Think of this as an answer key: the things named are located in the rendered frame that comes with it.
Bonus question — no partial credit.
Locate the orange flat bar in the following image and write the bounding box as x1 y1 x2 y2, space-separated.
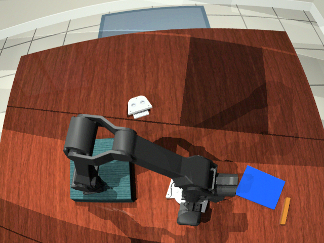
280 197 291 225

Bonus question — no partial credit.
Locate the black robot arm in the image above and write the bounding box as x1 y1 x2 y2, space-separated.
63 114 238 203

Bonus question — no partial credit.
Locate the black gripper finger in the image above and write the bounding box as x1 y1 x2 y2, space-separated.
180 202 202 212

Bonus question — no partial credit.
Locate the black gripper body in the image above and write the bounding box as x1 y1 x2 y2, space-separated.
177 190 205 226

